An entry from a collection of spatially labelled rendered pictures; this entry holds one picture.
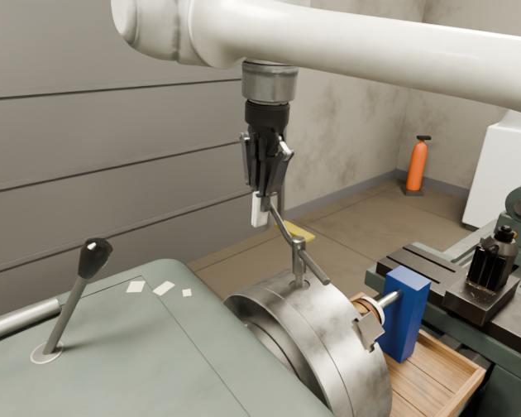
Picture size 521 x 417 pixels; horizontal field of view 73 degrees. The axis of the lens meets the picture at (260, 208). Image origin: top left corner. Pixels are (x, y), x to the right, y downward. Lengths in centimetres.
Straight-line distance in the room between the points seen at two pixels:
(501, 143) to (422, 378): 274
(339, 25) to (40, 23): 195
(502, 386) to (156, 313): 90
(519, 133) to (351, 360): 305
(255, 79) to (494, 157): 311
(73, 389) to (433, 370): 80
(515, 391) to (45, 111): 223
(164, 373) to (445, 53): 44
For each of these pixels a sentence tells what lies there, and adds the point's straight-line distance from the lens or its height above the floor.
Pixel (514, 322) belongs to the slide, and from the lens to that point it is 112.
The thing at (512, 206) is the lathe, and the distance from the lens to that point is 155.
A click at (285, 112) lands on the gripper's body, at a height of 150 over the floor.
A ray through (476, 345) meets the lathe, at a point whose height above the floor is 89.
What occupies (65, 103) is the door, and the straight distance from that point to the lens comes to 224.
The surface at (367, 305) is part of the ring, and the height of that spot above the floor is 112.
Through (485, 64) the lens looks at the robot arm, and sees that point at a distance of 40.
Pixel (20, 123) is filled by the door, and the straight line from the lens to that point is 222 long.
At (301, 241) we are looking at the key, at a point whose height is 132.
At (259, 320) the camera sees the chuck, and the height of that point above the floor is 120.
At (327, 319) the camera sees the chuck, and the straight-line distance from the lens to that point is 56.
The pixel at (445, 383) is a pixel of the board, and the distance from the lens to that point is 101.
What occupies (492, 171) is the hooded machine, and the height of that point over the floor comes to 60.
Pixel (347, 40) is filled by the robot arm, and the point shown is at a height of 160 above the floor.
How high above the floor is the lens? 160
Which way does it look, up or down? 26 degrees down
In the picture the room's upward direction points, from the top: straight up
